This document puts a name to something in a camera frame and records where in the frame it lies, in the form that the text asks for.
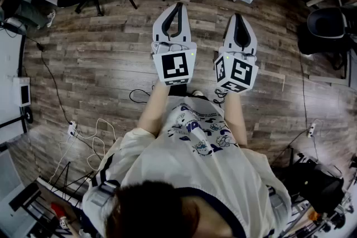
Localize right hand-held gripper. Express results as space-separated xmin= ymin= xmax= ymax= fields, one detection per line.
xmin=213 ymin=13 xmax=259 ymax=95

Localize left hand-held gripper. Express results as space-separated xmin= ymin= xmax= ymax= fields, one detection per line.
xmin=151 ymin=2 xmax=198 ymax=86

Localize person's left forearm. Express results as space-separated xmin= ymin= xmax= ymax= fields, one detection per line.
xmin=137 ymin=80 xmax=171 ymax=139

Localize person's black shorts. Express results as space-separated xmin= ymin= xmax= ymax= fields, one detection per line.
xmin=168 ymin=84 xmax=188 ymax=97

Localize person's white printed shirt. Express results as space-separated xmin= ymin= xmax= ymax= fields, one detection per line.
xmin=82 ymin=96 xmax=292 ymax=238

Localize white box with dark screen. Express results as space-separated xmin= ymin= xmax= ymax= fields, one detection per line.
xmin=13 ymin=76 xmax=31 ymax=107

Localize black equipment case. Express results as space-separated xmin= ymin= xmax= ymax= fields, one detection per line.
xmin=290 ymin=144 xmax=345 ymax=214

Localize black tripod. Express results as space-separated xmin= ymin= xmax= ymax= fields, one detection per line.
xmin=50 ymin=161 xmax=95 ymax=196

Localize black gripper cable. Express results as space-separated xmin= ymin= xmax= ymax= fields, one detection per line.
xmin=213 ymin=88 xmax=229 ymax=106

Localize black looped cable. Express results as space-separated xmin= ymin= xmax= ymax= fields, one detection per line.
xmin=129 ymin=88 xmax=153 ymax=104

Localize thin black floor cable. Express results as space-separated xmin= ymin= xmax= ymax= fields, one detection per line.
xmin=298 ymin=50 xmax=310 ymax=132

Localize white floor cable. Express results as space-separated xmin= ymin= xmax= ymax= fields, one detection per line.
xmin=47 ymin=118 xmax=118 ymax=184

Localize long black floor cable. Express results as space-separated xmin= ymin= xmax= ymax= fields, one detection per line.
xmin=25 ymin=36 xmax=74 ymax=125

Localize grey harness strap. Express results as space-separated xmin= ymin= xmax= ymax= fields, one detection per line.
xmin=88 ymin=179 xmax=120 ymax=207
xmin=266 ymin=185 xmax=283 ymax=210

